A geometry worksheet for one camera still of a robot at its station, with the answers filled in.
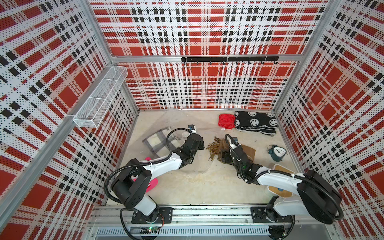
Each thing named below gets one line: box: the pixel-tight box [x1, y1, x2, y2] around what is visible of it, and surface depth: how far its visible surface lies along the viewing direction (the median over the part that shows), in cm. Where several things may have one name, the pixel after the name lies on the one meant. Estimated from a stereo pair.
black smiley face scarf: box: [234, 111, 278, 135], surface depth 109 cm
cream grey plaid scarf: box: [142, 127, 179, 157], surface depth 96 cm
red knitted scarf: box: [218, 113, 236, 129], surface depth 110 cm
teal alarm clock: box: [267, 144, 287, 162], surface depth 95 cm
